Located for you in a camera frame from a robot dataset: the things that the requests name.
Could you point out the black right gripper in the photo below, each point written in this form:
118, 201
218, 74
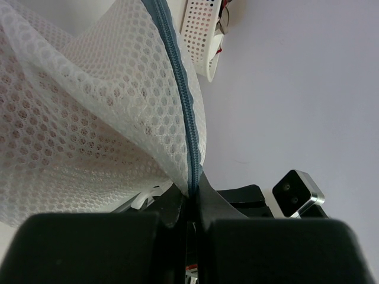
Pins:
248, 200

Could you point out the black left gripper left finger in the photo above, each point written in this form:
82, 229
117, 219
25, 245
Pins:
123, 247

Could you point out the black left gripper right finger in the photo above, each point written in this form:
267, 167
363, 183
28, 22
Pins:
233, 248

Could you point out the blue-trimmed mesh laundry bag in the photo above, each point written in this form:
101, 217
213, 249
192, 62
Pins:
92, 120

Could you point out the white plastic basket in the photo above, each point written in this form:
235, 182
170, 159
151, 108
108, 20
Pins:
202, 40

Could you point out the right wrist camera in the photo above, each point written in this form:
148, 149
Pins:
297, 192

